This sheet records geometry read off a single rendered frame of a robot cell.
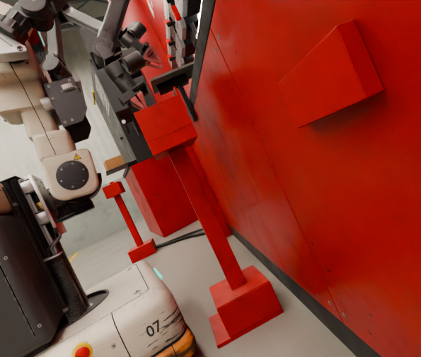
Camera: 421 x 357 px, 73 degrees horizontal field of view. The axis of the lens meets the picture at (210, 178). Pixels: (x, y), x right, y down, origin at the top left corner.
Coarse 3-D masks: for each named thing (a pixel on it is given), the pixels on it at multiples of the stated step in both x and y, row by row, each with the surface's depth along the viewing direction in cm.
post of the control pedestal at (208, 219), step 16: (176, 160) 100; (192, 176) 101; (192, 192) 100; (208, 208) 101; (208, 224) 101; (208, 240) 106; (224, 240) 102; (224, 256) 102; (224, 272) 102; (240, 272) 102
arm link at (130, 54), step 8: (96, 48) 91; (104, 48) 92; (104, 56) 91; (112, 56) 93; (120, 56) 95; (128, 56) 95; (136, 56) 95; (104, 64) 95; (128, 64) 95; (136, 64) 96; (144, 64) 98
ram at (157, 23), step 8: (144, 0) 196; (152, 0) 170; (160, 0) 150; (144, 8) 213; (152, 8) 183; (160, 8) 160; (152, 16) 196; (160, 16) 170; (168, 16) 148; (152, 24) 211; (160, 24) 181; (160, 32) 194; (168, 32) 166; (160, 40) 210; (176, 64) 213
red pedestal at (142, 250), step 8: (112, 184) 280; (120, 184) 290; (104, 192) 279; (112, 192) 280; (120, 192) 281; (120, 200) 287; (120, 208) 287; (128, 216) 288; (128, 224) 288; (136, 232) 289; (136, 240) 289; (152, 240) 295; (136, 248) 285; (144, 248) 283; (152, 248) 284; (136, 256) 282; (144, 256) 283
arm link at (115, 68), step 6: (120, 60) 96; (108, 66) 93; (114, 66) 93; (120, 66) 94; (126, 66) 95; (108, 72) 94; (114, 72) 93; (120, 72) 93; (126, 72) 95; (114, 78) 94; (120, 78) 94
